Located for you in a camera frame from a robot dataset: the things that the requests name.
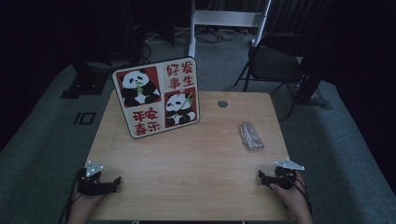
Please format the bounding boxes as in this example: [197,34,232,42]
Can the bundle of floor cables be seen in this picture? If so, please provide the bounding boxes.
[141,26,250,64]

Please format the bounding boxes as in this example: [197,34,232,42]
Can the grey cloth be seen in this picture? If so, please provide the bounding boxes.
[240,120,265,151]

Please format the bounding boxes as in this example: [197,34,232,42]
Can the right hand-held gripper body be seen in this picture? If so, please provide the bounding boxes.
[270,158,305,190]

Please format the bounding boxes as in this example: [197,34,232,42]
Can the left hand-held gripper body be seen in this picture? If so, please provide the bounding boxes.
[78,160,108,197]

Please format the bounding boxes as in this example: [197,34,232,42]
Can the square panda picture board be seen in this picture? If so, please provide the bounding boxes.
[111,56,201,140]

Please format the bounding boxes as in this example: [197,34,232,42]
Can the black stand with metal foot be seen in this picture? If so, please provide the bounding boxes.
[293,55,332,110]

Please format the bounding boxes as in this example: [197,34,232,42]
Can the right hand-held gripper cable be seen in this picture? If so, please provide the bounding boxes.
[290,176,313,216]

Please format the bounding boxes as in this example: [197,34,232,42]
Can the black folding chair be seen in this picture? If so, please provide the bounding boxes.
[234,35,305,120]

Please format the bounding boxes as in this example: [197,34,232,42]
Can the person's left hand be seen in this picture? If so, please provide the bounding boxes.
[69,192,106,218]

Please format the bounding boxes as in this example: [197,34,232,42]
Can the person's right hand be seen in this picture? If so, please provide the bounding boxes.
[270,172,311,216]

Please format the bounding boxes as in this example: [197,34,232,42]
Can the hand-held gripper cable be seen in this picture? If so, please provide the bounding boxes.
[59,176,82,224]
[290,176,313,216]

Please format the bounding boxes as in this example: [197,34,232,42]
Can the left hand-held gripper cable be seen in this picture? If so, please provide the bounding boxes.
[59,176,82,224]

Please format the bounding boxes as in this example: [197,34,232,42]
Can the white metal desk frame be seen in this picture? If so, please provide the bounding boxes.
[187,0,272,59]

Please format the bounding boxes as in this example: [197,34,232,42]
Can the black stand with flat base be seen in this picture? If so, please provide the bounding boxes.
[60,60,110,100]

